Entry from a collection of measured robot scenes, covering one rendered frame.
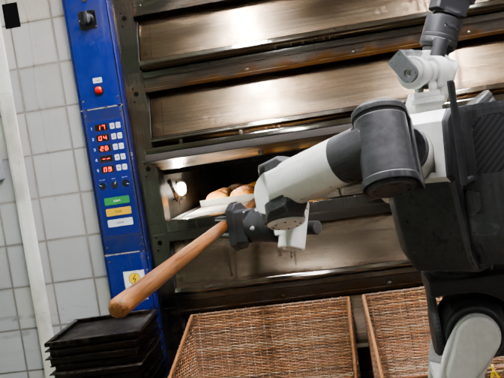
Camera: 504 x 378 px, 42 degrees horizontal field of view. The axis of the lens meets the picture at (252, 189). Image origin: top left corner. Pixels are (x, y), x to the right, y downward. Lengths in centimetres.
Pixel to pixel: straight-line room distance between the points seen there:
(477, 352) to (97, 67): 155
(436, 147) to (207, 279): 125
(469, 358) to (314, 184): 44
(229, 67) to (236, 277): 71
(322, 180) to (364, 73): 109
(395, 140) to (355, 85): 113
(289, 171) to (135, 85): 118
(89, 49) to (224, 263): 86
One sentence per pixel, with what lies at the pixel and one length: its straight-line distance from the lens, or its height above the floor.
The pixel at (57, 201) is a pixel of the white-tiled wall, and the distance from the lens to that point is 240.
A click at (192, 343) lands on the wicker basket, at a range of 226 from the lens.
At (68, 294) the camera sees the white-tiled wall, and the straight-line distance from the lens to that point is 244.
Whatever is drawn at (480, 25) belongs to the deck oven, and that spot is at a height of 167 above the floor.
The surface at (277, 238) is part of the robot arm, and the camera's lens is 159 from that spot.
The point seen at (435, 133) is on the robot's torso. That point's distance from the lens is 119.
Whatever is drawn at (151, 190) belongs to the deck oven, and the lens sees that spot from 228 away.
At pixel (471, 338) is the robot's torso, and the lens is 130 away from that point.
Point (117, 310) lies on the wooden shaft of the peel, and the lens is 92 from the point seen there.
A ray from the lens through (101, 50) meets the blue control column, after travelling 232.
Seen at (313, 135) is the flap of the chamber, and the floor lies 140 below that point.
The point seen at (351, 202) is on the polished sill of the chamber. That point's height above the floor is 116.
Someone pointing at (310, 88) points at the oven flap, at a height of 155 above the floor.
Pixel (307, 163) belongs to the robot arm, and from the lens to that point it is 118.
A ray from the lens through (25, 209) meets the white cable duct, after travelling 243.
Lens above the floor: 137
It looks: 3 degrees down
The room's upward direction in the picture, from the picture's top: 9 degrees counter-clockwise
